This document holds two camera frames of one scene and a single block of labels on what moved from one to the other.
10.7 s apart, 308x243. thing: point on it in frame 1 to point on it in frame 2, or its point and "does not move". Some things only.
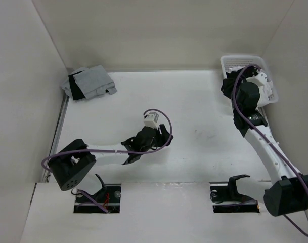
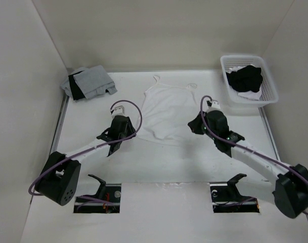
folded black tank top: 77,92 does not move
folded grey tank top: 94,81 does not move
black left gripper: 165,136 to 131,130
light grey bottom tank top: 66,85 does not move
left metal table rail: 54,140 does not move
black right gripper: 242,79 to 194,124
